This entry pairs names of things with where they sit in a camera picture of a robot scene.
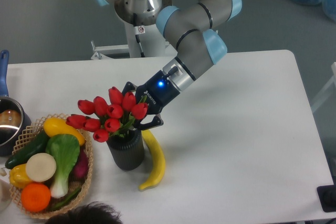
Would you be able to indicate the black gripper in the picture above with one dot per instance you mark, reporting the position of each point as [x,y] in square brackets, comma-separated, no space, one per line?
[159,92]

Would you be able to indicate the white plate at left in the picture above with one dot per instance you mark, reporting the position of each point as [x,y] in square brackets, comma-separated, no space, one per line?
[5,195]

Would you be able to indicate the black device at edge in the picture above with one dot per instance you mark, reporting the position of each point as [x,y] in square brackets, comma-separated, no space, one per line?
[327,197]

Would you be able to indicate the purple sweet potato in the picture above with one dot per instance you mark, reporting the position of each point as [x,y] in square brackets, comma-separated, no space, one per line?
[81,167]

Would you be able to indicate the yellow banana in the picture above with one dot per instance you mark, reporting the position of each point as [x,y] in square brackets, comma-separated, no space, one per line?
[158,161]

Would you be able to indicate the green chili pepper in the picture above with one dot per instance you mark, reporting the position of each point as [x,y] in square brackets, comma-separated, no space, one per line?
[66,200]

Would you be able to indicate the garlic clove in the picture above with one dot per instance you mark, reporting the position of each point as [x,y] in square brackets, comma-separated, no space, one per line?
[3,172]

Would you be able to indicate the black haired head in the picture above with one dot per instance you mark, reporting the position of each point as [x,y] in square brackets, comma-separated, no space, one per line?
[95,213]

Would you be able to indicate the orange fruit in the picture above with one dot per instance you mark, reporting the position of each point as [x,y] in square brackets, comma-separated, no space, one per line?
[35,197]

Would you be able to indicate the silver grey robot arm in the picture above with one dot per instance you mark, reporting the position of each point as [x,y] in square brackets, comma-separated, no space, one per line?
[152,24]

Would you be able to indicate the blue handled saucepan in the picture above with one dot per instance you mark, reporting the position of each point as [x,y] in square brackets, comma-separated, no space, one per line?
[13,117]

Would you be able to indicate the red tulip bouquet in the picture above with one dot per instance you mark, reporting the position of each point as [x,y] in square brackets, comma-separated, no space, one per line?
[107,120]

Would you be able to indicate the yellow bell pepper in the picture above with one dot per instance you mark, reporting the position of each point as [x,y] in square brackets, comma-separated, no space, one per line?
[18,176]

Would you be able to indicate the green bok choy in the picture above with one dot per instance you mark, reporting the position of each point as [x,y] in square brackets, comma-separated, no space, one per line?
[64,148]

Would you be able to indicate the dark grey ribbed vase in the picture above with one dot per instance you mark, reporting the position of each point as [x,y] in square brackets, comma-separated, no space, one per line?
[127,152]

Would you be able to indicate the white frame at right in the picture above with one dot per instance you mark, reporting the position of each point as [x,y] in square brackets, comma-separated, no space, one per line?
[325,92]

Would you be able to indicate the yellow squash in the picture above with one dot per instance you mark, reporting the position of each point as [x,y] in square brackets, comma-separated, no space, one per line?
[55,126]

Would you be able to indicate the white metal base frame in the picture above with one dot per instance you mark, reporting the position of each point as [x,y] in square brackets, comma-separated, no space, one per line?
[110,49]

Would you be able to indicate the dark green cucumber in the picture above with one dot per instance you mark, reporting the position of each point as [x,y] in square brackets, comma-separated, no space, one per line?
[35,146]

